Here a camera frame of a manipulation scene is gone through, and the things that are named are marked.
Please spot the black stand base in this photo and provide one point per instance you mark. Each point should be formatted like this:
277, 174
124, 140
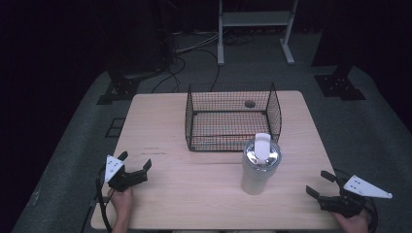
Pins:
340, 85
121, 90

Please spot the white metal stand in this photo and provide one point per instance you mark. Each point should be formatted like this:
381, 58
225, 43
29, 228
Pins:
256, 18

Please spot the dark round table grommet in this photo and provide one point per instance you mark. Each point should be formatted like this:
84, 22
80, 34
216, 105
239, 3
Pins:
249, 104

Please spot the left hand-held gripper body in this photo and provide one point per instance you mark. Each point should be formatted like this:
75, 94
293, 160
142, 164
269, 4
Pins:
120, 182

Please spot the person's left hand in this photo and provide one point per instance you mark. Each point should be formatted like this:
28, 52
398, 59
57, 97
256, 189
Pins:
122, 202

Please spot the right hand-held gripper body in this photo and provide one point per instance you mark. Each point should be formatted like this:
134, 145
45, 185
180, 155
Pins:
346, 204

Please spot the person's right hand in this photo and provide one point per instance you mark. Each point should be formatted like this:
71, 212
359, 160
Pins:
353, 224

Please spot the white tumbler cup with lid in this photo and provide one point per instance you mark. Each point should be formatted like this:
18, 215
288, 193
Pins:
261, 161

